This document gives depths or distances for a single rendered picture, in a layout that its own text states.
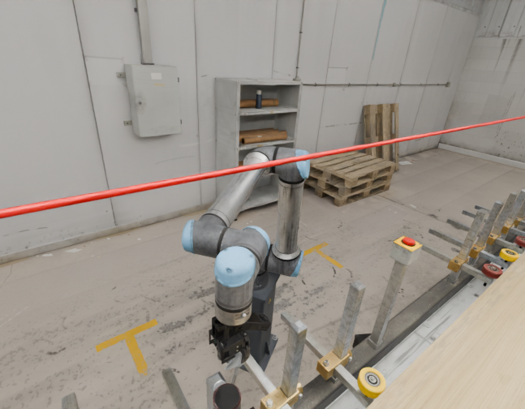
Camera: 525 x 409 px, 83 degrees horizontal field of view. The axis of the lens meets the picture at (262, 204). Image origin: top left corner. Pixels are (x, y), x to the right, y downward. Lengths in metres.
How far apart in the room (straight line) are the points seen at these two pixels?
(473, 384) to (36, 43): 3.20
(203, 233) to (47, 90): 2.42
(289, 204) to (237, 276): 0.72
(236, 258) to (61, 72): 2.58
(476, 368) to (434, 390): 0.20
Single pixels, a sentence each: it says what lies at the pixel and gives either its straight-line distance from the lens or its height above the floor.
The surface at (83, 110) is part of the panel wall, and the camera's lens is 3.08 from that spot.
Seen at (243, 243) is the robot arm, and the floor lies 1.36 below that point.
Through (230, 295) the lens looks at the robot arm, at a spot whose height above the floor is 1.30.
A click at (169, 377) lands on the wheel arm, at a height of 0.86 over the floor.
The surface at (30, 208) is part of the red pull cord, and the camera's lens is 0.33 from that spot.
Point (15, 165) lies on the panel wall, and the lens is 3.15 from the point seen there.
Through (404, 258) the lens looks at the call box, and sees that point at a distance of 1.15.
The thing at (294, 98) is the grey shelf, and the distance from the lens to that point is 3.74.
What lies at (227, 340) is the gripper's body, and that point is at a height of 1.14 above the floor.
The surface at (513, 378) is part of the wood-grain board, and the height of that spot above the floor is 0.90.
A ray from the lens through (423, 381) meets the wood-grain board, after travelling 1.18.
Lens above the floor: 1.77
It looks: 26 degrees down
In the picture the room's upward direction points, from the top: 4 degrees clockwise
